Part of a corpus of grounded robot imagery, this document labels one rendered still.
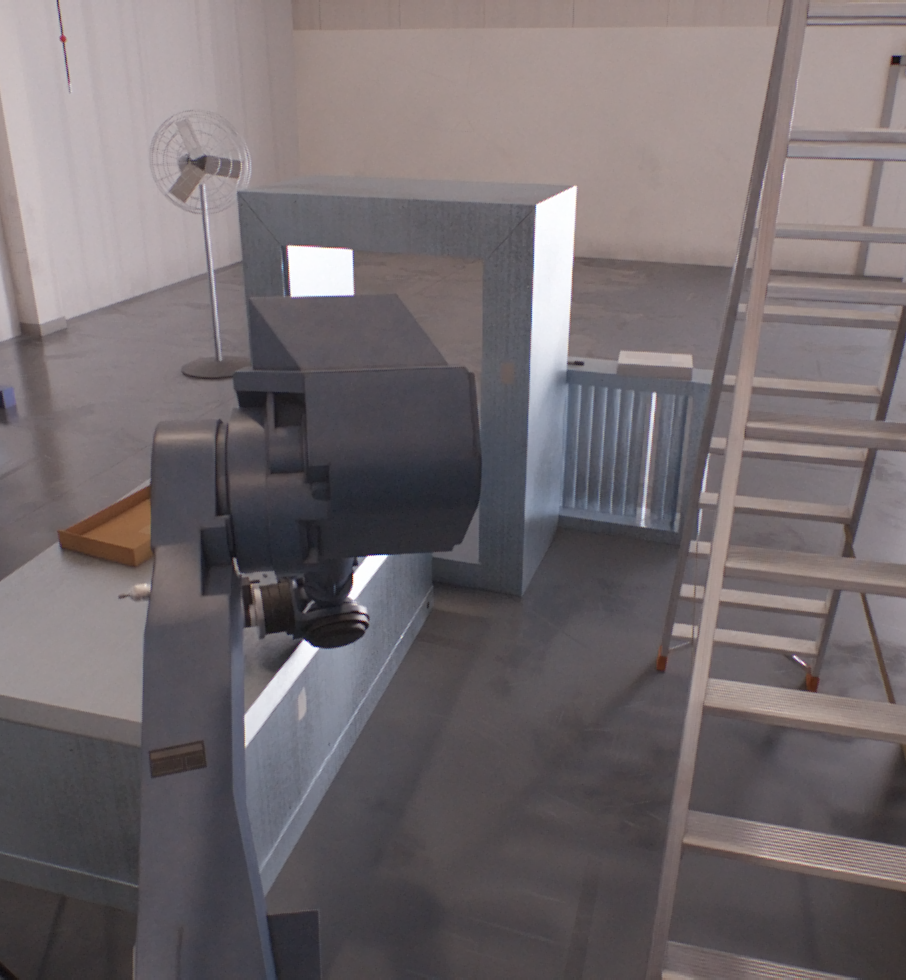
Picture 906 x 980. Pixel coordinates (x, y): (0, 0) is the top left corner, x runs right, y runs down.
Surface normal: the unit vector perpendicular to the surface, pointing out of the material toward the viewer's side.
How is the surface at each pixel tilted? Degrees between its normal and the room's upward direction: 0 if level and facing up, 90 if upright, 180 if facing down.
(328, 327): 33
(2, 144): 90
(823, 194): 90
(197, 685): 43
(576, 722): 0
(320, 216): 90
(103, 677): 0
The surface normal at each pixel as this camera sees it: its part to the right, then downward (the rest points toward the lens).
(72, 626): 0.00, -0.91
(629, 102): -0.33, 0.38
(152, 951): 0.10, -0.39
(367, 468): 0.14, 0.25
